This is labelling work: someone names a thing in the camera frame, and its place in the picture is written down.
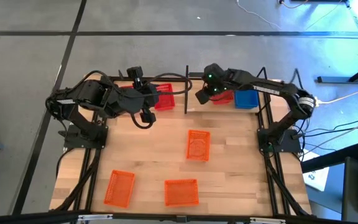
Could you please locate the white paper sheet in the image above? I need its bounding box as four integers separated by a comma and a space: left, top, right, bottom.
302, 149, 331, 192

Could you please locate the silver metal bracket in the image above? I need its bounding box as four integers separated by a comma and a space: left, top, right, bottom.
249, 217, 287, 224
77, 213, 114, 222

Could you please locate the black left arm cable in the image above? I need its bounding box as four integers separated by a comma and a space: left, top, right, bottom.
82, 70, 194, 130

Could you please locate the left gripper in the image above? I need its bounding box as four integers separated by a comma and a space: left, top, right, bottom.
130, 66, 160, 124

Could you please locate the wooden shelf with black posts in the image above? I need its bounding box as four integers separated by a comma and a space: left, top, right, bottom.
183, 64, 267, 114

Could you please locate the black floor stand bar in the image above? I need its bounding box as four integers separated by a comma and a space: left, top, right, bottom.
317, 58, 358, 84

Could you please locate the white floor cable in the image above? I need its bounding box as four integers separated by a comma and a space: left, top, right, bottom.
235, 0, 282, 30

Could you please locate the black frame crossbar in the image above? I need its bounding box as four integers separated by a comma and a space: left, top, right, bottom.
0, 210, 358, 224

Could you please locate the black aluminium table frame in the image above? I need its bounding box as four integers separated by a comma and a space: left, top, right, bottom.
50, 67, 312, 217

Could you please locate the black desk leg bar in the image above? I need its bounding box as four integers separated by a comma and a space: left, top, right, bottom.
301, 144, 358, 174

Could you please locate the orange plastic slotted basket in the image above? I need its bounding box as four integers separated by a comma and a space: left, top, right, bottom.
186, 129, 211, 162
163, 178, 200, 208
103, 169, 136, 209

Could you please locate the blue plastic slotted basket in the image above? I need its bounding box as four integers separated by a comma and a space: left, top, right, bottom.
234, 90, 260, 110

